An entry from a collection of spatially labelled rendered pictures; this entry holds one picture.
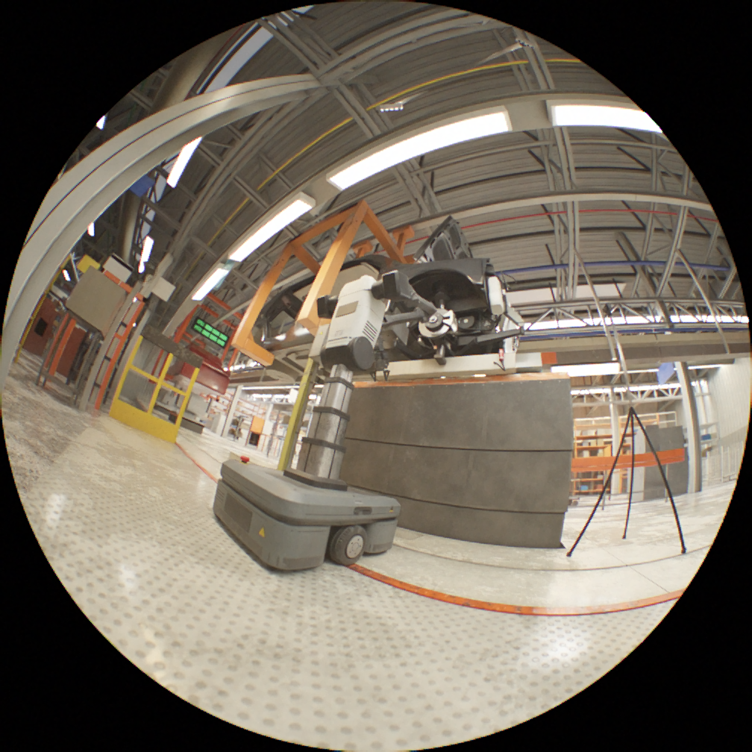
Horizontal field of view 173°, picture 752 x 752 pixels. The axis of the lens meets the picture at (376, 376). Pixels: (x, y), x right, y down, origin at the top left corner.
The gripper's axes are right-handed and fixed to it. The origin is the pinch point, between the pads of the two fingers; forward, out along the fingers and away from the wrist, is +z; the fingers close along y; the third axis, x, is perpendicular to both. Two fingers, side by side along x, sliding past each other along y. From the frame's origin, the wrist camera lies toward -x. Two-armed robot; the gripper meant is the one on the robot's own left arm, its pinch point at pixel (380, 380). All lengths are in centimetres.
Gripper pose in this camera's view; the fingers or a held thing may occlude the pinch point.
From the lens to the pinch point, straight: 177.8
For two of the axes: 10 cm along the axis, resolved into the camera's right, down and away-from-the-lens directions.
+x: -5.6, 0.9, -8.2
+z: 1.0, 9.9, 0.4
